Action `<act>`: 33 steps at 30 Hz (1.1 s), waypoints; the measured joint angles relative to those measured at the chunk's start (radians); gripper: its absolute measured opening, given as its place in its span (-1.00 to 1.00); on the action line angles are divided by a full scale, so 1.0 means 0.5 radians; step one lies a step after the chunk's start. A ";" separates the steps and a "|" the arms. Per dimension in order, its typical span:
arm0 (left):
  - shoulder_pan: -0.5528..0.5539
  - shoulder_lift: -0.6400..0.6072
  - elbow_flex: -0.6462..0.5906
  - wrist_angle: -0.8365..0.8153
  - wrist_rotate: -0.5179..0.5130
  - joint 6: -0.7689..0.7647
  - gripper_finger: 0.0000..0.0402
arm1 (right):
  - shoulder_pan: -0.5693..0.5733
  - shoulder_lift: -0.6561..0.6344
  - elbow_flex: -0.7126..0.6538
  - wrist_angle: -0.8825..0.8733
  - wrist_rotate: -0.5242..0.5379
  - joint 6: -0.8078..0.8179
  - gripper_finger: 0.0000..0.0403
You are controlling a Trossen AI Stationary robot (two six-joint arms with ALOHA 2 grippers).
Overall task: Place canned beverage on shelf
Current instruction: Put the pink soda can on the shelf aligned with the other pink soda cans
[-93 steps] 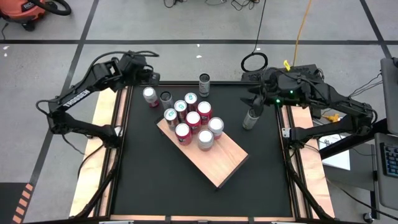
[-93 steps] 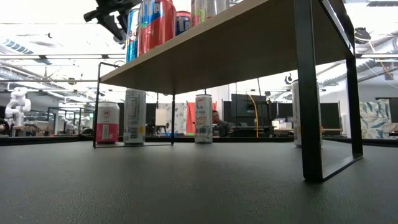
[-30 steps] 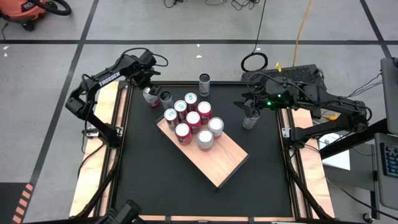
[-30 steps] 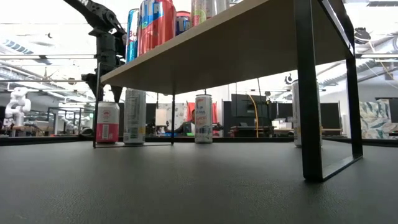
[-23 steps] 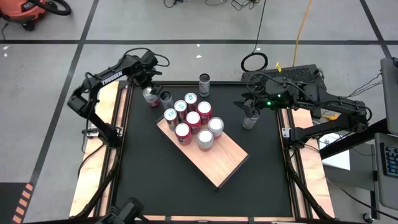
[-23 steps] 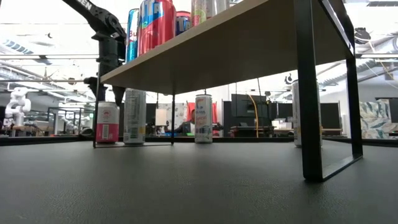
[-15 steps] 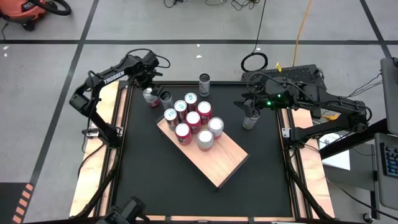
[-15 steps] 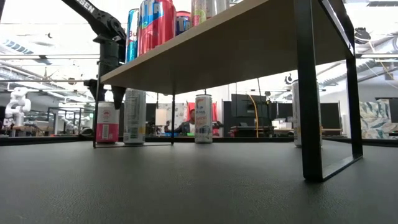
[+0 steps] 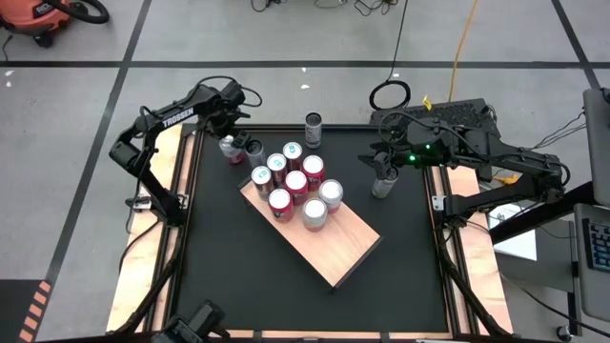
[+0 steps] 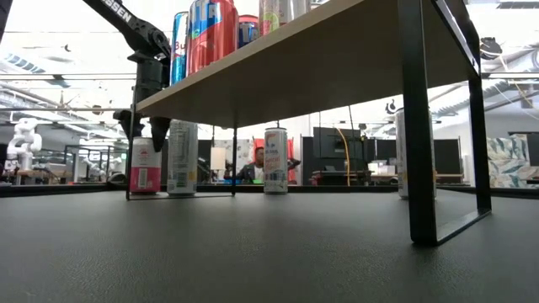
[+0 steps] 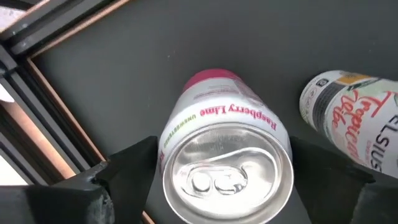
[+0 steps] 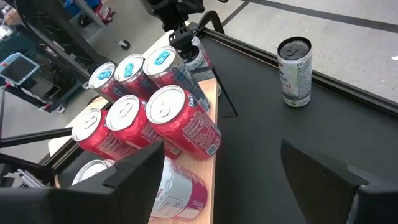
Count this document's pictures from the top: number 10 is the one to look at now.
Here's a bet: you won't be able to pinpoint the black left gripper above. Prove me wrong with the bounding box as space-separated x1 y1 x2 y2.
112 52 172 153

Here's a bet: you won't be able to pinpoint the pink white sparkling water can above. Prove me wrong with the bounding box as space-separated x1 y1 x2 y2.
129 136 163 195
259 0 312 37

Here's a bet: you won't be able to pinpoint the tall white can black lid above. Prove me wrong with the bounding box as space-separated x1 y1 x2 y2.
394 108 438 199
263 126 290 195
167 120 200 197

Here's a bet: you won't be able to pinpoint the Red Bull energy drink can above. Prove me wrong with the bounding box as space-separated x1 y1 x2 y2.
170 11 189 85

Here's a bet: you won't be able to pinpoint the red Fanta soda can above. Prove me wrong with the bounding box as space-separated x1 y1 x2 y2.
187 0 240 77
237 14 260 50

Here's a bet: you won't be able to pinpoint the wooden shelf black metal legs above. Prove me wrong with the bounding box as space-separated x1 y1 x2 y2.
125 0 493 247

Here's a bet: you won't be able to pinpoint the dark partition panel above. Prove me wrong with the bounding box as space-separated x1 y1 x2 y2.
161 141 169 185
197 138 213 184

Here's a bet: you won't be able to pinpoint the white board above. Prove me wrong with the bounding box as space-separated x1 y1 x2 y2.
210 146 227 171

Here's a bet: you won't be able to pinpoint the leaf print fabric panel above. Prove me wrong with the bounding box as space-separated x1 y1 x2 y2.
212 138 254 183
486 133 539 189

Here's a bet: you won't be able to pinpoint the person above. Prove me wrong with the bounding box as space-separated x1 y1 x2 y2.
235 146 265 185

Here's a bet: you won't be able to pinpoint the red fabric panel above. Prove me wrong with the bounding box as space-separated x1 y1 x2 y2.
251 137 296 185

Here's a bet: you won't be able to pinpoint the black equipment cabinet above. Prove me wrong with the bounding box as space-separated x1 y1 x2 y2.
312 125 374 187

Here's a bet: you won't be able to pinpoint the white box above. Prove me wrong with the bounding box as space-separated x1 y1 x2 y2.
367 159 398 176

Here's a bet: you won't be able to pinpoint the black screen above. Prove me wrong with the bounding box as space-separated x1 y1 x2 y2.
433 138 463 177
374 137 400 163

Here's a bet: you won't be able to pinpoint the yellow hanging cable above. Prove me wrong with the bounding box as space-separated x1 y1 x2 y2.
334 127 352 187

